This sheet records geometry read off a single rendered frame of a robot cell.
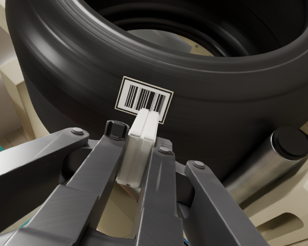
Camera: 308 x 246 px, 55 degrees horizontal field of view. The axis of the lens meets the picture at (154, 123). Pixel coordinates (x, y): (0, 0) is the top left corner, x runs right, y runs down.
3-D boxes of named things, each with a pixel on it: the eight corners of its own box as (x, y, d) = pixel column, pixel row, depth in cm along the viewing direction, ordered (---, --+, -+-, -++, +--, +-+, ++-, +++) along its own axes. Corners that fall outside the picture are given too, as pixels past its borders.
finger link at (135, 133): (127, 187, 16) (114, 183, 16) (140, 146, 23) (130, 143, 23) (141, 136, 16) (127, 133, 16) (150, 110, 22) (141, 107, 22)
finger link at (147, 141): (141, 136, 16) (155, 140, 16) (150, 110, 22) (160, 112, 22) (127, 187, 16) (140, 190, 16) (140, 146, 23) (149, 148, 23)
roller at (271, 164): (207, 231, 63) (189, 217, 64) (217, 214, 65) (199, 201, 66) (304, 165, 34) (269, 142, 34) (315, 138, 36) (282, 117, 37)
